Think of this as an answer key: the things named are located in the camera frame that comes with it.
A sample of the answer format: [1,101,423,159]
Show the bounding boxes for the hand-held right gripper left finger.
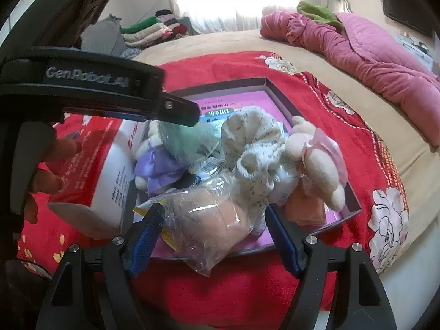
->
[36,202,166,330]

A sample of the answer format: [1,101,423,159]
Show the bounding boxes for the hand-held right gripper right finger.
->
[266,205,394,330]

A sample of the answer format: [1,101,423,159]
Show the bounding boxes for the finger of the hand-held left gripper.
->
[64,93,200,127]

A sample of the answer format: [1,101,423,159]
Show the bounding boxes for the pink cloth pack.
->
[285,188,328,228]

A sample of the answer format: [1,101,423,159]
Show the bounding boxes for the white bear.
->
[133,120,193,193]
[282,115,348,212]

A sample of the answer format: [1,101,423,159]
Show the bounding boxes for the clear bag of peach cloth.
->
[136,170,272,277]

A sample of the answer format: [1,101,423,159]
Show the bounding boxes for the purple cardboard box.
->
[124,77,362,260]

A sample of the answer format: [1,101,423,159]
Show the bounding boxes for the person's left hand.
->
[22,139,84,223]

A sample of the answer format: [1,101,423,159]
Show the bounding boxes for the mint green mesh scrunchie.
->
[160,120,224,166]

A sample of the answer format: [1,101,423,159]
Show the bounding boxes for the red and white carton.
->
[45,112,152,241]

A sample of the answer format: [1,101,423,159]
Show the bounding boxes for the stack of folded clothes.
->
[120,10,189,47]

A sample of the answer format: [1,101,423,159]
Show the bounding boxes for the white floral scrunchie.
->
[220,106,293,210]

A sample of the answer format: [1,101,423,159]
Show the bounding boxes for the beige bed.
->
[134,29,440,330]

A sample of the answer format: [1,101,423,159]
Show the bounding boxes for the white curtain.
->
[168,0,303,35]

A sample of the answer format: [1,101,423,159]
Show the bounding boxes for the red floral blanket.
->
[15,51,411,330]

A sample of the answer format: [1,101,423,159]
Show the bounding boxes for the green cloth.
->
[296,1,344,30]

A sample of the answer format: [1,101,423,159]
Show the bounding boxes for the pink quilt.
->
[259,10,440,128]

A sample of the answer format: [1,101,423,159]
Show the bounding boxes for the white cabinet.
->
[395,32,435,73]

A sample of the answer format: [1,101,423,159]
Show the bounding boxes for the black television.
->
[380,0,434,38]

